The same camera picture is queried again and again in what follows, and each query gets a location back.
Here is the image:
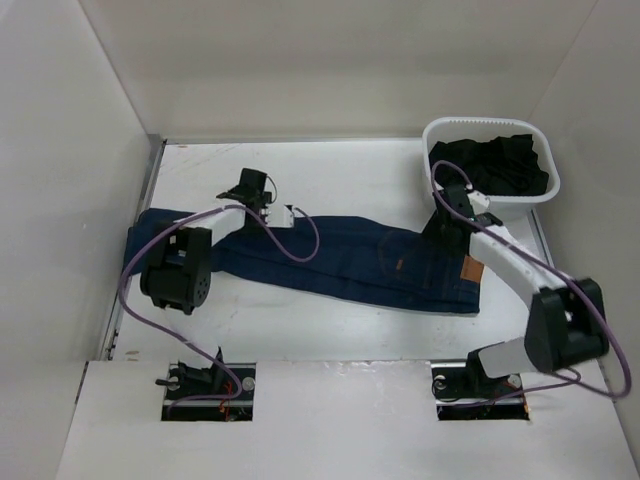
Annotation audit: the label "dark blue denim trousers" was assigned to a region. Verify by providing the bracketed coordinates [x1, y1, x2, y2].
[123, 207, 485, 317]

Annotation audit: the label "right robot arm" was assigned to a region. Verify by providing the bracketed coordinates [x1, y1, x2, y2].
[423, 185, 611, 398]

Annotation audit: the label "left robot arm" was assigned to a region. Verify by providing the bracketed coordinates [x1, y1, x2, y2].
[123, 168, 277, 356]

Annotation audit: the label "black trousers in basket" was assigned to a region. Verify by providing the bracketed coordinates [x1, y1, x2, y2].
[429, 134, 549, 196]

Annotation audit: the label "white plastic laundry basket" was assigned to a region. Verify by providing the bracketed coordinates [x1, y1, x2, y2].
[422, 117, 561, 220]

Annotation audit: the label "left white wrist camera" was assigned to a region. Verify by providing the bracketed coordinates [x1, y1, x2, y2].
[262, 202, 295, 229]

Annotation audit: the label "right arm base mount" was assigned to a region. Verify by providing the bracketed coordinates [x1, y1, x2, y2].
[431, 362, 529, 421]

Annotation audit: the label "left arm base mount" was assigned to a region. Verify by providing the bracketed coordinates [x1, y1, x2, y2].
[155, 362, 257, 423]

